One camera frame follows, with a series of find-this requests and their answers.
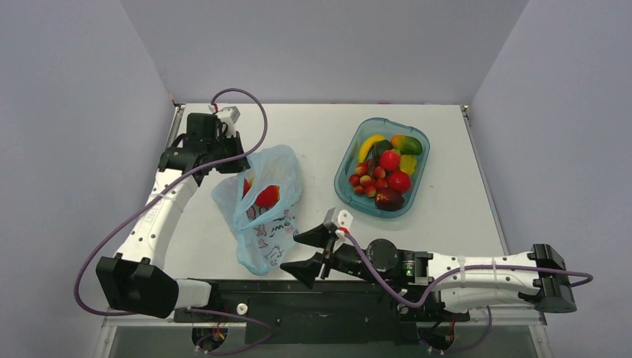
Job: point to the yellow fake banana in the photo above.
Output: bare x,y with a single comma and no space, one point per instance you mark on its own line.
367,145

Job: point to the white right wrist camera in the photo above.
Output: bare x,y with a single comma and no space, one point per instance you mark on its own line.
338,221

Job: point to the light blue plastic bag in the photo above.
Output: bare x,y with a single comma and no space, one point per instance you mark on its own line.
258,207

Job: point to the fake cherry bunch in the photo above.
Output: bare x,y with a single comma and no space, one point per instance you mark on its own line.
367,179

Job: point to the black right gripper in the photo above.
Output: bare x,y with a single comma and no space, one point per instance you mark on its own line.
329,251

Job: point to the green orange fake mango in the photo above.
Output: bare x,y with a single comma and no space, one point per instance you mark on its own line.
407,145

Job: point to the yellow fake starfruit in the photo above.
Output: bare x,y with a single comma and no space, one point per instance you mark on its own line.
408,164

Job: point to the small red fake fruit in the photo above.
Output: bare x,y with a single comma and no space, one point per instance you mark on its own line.
247,184

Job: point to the red fake apple from bag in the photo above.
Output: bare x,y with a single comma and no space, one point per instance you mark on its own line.
268,197

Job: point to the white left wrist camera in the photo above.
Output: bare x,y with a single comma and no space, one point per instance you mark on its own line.
229,114

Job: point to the teal plastic fruit tray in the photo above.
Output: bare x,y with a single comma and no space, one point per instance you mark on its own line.
388,129

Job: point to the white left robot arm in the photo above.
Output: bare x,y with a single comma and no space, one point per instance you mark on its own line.
133,279

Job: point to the red fake strawberry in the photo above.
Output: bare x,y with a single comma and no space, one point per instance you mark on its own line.
389,160

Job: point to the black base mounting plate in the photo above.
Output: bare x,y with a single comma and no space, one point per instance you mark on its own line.
333,312

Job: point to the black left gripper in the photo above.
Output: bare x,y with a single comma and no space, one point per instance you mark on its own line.
233,139

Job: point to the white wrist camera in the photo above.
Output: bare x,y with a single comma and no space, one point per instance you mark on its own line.
338,221
229,114

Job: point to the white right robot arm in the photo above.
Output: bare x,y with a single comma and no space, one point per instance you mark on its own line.
429,281

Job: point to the dark red fake fruit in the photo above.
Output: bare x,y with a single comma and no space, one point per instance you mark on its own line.
388,199

